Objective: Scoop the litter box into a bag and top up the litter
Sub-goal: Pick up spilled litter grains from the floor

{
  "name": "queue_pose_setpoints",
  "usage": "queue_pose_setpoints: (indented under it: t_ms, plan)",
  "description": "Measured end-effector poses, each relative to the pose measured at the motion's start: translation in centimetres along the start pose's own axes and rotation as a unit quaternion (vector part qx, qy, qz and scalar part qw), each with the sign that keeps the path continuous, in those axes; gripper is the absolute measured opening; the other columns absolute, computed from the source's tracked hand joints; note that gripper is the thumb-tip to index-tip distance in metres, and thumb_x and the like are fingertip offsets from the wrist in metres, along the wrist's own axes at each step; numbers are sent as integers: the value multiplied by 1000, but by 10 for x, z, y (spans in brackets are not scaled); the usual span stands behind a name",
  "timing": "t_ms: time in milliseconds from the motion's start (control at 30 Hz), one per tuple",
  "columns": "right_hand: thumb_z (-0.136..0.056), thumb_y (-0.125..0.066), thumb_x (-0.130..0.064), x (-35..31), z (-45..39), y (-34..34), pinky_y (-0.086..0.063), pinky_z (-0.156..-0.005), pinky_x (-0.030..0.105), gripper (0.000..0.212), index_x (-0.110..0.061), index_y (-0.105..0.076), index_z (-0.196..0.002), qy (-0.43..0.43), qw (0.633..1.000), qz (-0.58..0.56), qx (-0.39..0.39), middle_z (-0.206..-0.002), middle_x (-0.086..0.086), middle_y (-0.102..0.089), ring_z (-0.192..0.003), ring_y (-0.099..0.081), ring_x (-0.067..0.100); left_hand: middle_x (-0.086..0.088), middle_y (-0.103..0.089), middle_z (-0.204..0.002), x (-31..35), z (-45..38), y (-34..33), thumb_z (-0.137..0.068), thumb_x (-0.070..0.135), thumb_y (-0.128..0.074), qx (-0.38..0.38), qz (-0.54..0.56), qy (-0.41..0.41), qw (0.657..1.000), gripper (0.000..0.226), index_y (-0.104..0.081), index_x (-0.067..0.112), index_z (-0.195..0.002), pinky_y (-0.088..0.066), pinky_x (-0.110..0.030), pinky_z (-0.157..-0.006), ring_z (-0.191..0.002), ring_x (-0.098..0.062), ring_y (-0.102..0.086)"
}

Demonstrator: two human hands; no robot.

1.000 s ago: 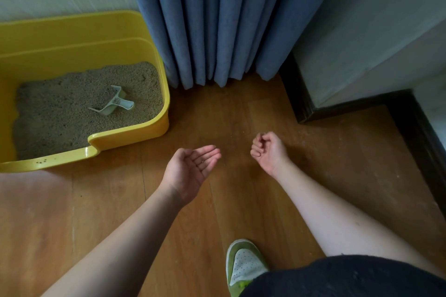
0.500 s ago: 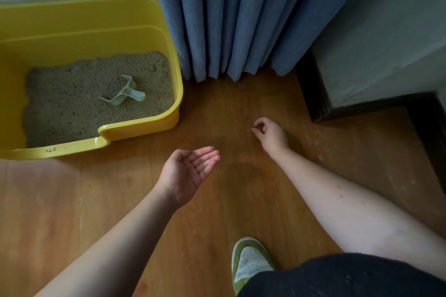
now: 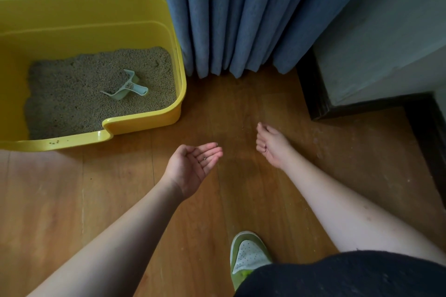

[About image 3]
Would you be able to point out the person's left hand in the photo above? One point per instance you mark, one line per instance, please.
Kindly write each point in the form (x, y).
(190, 168)

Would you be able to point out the person's right hand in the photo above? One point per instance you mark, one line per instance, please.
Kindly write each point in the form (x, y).
(273, 147)

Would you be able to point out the pale blue litter scoop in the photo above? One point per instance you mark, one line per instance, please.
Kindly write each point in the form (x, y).
(129, 88)

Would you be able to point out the dark baseboard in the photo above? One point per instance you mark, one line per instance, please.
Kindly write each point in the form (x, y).
(313, 98)

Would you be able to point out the blue pleated curtain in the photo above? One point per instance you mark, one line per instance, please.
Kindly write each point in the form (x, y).
(251, 11)

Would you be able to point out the person's right forearm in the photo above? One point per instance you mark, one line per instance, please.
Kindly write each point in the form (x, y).
(355, 216)

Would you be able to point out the person's right white-green shoe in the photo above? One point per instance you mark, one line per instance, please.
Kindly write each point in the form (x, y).
(249, 255)

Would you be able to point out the yellow litter box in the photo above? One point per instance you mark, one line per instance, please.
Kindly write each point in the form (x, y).
(87, 11)

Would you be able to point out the person's left forearm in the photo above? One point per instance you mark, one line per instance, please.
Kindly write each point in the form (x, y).
(104, 248)

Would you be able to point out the black trousers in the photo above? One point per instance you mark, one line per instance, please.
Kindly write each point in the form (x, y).
(348, 276)

